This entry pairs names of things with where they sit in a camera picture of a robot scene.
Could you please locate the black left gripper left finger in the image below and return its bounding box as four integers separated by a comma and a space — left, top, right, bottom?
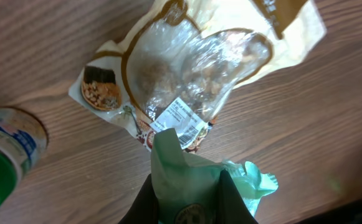
118, 174, 159, 224

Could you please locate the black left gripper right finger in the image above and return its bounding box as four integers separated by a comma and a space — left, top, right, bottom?
218, 170, 258, 224

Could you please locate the teal snack packet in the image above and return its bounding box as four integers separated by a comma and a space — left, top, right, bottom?
151, 129, 279, 223

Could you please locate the green lid seasoning jar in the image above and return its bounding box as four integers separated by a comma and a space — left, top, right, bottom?
0, 107, 48, 206

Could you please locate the cream brown snack pouch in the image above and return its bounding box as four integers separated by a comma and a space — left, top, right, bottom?
69, 0, 326, 151

